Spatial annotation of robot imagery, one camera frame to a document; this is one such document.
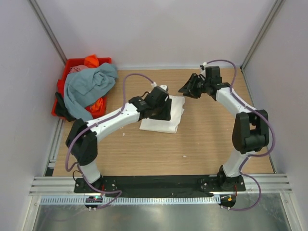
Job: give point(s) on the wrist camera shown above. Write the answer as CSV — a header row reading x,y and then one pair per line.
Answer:
x,y
202,66
164,87

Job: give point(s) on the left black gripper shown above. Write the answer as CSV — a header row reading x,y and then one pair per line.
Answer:
x,y
165,115

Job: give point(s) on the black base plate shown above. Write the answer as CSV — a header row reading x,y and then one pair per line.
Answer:
x,y
185,186

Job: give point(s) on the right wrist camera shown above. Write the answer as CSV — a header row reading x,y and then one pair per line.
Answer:
x,y
202,66

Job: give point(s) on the red plastic bin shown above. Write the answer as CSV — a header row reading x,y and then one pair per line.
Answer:
x,y
74,65

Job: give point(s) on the black t-shirt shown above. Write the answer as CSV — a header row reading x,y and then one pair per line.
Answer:
x,y
61,110

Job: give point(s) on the left aluminium frame post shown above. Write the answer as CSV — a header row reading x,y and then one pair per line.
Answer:
x,y
47,28

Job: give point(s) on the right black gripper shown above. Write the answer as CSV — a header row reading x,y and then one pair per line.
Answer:
x,y
188,89

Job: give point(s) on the aluminium frame post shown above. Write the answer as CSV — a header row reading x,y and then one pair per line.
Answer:
x,y
47,28
269,19

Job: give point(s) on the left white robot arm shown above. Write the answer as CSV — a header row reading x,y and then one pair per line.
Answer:
x,y
84,137

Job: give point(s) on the aluminium frame rail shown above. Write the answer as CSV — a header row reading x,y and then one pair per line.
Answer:
x,y
269,183

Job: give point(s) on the white printed t-shirt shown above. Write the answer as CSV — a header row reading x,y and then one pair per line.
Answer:
x,y
163,126

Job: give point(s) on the right aluminium frame post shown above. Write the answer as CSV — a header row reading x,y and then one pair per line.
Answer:
x,y
269,19

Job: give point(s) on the pink t-shirt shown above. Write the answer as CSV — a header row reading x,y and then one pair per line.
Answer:
x,y
77,68

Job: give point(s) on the orange t-shirt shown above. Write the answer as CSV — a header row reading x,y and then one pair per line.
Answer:
x,y
98,108

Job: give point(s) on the blue-grey t-shirt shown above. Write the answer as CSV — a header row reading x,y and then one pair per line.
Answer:
x,y
84,88

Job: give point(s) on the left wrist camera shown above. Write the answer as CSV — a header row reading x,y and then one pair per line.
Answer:
x,y
164,87

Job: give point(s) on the slotted cable duct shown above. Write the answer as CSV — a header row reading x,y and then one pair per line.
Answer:
x,y
95,200

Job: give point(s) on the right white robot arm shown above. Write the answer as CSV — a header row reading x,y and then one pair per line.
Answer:
x,y
250,131

